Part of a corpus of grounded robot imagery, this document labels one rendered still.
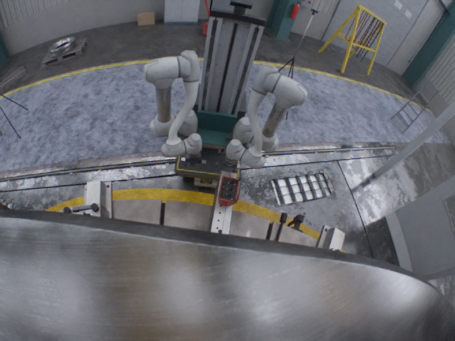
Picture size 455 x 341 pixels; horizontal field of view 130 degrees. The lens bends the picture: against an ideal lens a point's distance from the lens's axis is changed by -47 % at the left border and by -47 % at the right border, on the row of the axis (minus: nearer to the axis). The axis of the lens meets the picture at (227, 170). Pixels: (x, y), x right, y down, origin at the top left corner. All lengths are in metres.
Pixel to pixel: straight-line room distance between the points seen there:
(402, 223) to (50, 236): 3.95
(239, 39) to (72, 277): 1.45
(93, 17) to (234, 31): 6.36
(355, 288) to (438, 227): 2.95
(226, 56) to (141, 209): 1.49
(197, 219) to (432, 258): 3.49
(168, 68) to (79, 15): 6.58
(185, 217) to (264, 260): 1.41
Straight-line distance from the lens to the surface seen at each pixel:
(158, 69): 1.13
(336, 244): 2.19
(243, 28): 1.39
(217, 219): 1.49
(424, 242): 3.72
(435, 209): 3.52
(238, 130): 1.64
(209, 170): 2.07
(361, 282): 0.73
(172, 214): 1.89
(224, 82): 1.60
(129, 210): 1.97
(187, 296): 0.50
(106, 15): 7.27
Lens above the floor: 2.11
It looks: 59 degrees down
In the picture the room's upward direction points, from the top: 20 degrees clockwise
